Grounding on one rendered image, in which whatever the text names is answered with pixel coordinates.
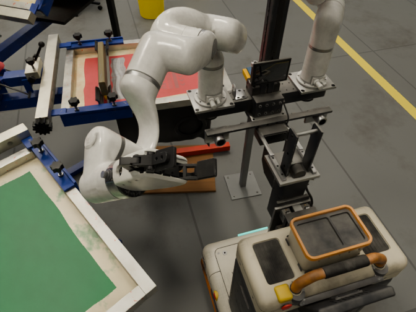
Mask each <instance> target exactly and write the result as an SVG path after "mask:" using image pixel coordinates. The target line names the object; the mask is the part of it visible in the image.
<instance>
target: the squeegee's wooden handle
mask: <svg viewBox="0 0 416 312"><path fill-rule="evenodd" d="M98 84H99V87H100V91H101V94H102V96H104V95H108V81H107V68H106V51H105V46H104V43H103V42H102V41H100V42H98Z"/></svg>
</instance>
